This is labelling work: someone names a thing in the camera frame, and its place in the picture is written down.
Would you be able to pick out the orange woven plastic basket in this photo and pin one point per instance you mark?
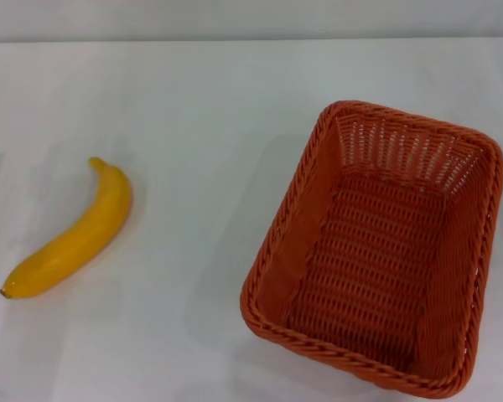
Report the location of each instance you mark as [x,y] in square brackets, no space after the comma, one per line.
[373,259]

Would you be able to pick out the yellow banana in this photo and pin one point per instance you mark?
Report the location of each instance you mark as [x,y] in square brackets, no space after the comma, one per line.
[84,234]

